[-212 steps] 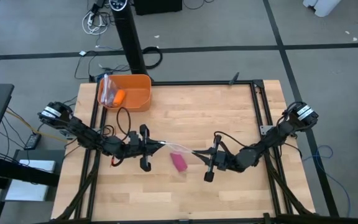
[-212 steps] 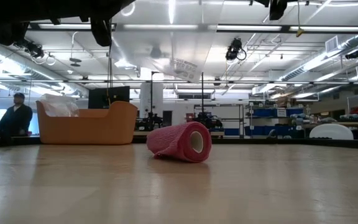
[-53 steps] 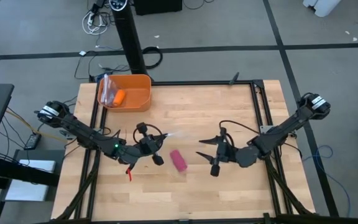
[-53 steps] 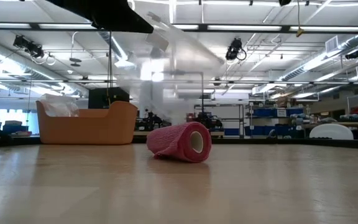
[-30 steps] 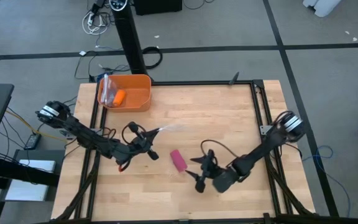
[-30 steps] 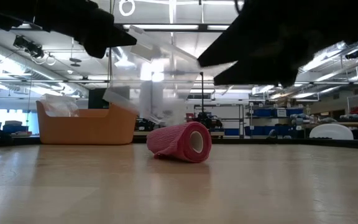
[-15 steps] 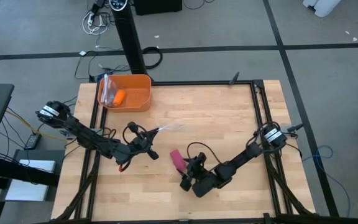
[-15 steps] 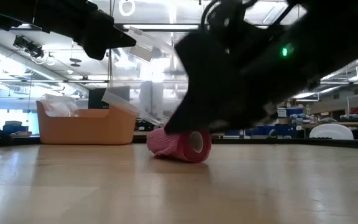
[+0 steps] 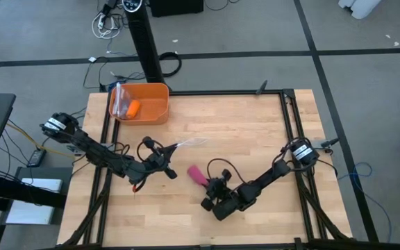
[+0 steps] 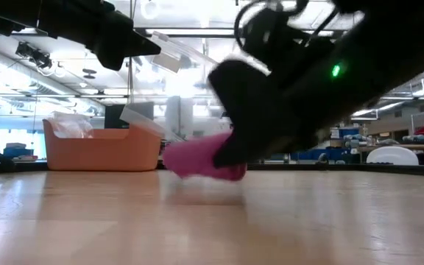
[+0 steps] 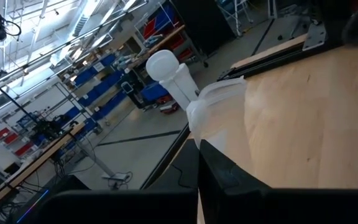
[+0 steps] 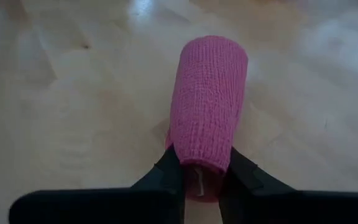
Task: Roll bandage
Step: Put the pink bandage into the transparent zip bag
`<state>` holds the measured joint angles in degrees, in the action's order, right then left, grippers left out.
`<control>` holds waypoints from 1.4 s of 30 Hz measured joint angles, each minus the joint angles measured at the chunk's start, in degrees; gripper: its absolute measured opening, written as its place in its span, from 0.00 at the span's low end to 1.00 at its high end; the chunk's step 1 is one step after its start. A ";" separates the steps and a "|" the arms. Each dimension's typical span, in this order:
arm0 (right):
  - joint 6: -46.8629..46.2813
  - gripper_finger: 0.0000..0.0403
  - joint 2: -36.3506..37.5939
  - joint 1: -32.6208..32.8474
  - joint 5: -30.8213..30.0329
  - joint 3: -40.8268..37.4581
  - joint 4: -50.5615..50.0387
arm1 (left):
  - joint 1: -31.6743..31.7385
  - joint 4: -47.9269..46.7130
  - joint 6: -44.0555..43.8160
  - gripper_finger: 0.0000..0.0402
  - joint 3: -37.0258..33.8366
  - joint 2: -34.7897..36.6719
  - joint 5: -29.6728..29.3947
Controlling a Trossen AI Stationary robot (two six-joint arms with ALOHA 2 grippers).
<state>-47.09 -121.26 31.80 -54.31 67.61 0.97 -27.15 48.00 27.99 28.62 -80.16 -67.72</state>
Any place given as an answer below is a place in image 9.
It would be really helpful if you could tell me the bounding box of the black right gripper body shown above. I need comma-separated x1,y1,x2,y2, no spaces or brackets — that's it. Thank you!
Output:
201,169,235,212

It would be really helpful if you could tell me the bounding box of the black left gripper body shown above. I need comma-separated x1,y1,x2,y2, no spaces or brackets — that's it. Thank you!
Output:
128,137,178,183

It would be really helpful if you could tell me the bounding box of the pink elastic bandage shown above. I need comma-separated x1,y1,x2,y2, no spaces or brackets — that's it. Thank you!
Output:
187,165,210,187

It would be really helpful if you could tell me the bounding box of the clear plastic zip bag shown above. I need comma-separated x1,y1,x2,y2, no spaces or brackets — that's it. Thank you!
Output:
174,137,208,149

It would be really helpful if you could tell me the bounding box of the clear zip bag with bandage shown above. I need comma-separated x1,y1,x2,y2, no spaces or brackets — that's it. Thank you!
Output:
111,82,133,121

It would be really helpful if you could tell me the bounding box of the orange plastic bin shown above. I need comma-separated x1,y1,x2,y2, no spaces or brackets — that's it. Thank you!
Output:
108,82,170,126

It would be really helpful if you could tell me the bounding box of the orange carrot toy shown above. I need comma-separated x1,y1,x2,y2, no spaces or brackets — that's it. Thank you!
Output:
125,99,142,120

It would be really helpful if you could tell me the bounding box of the black tower fan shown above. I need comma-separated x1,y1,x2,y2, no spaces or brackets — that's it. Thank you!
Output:
122,0,166,84

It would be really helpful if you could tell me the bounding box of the black power adapter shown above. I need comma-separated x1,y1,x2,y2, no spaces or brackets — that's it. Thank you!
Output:
26,148,47,168

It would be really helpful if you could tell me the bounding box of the white flat panel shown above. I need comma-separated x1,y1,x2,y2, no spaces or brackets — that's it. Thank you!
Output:
5,177,64,226

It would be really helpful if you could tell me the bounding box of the black box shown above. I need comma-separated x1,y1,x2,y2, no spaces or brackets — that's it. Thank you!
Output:
149,0,204,18

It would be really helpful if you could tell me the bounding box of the black coiled cable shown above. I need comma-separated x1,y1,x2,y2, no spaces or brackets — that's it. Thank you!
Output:
158,51,183,78

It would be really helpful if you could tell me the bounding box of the black aluminium table frame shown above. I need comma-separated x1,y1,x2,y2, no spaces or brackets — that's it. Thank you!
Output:
57,88,353,250

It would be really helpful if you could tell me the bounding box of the yellow floor cable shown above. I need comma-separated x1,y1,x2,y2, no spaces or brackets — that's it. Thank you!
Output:
5,121,76,160

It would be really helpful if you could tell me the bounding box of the white power strip with cables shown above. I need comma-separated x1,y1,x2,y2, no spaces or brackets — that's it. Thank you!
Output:
91,12,123,40

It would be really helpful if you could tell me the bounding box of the blue floor cable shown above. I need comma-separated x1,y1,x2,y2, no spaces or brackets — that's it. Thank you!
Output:
337,161,394,244

